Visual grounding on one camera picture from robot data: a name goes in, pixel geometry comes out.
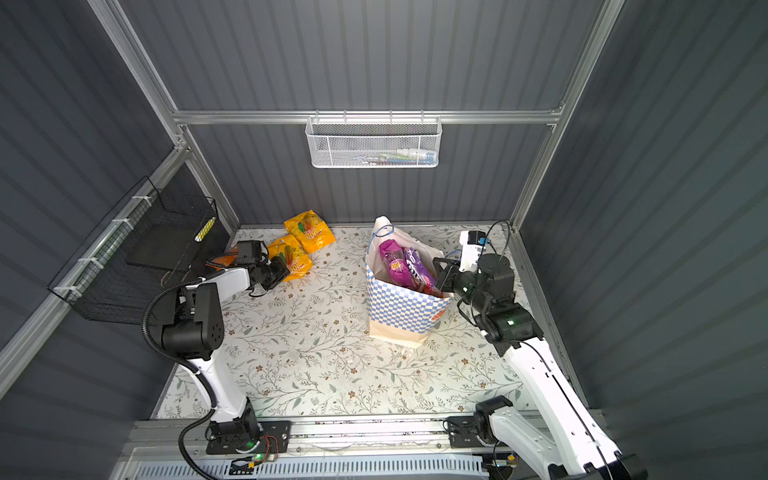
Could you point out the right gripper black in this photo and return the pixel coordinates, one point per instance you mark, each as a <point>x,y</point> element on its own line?
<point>446,275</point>

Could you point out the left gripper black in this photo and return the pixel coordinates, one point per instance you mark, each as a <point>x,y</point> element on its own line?
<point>280,272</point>

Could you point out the orange chip bag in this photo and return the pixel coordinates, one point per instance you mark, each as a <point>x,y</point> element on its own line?
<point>223,261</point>

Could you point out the yellow gummy bag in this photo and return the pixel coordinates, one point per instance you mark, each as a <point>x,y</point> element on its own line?
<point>310,230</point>
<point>297,260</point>

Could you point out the yellow gummy bag back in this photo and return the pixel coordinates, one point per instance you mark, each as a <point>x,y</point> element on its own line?
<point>310,230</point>

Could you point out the purple white snack bag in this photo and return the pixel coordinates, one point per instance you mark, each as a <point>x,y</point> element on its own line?
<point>422,279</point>

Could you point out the blue checkered paper bag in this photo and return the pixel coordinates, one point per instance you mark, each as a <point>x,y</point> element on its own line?
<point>400,315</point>

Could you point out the magenta snack bag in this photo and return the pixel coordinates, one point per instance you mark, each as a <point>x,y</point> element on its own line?
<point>396,266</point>

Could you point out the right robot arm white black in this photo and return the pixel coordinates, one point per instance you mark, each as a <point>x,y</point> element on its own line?
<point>575,446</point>

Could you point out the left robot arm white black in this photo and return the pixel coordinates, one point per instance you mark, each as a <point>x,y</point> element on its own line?
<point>190,327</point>

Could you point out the yellow marker in black basket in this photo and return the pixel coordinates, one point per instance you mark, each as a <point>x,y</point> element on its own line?
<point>205,229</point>

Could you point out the markers in white basket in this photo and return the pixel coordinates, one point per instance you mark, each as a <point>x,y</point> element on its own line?
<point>413,157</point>

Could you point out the white vent grille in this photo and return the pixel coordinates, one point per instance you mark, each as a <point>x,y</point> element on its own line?
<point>446,466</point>

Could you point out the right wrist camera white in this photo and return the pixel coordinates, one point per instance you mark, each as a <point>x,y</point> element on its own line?
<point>472,244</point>

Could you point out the black wire basket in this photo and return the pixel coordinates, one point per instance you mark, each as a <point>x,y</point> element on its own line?
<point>146,246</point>

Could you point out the white wire mesh basket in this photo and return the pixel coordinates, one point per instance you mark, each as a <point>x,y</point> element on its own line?
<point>334,145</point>

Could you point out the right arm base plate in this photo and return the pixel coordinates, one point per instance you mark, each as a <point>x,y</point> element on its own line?
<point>469,432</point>

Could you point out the aluminium front rail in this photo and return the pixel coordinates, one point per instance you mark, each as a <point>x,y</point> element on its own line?
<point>365,435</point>

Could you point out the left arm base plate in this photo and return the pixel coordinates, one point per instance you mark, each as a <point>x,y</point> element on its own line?
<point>273,438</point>

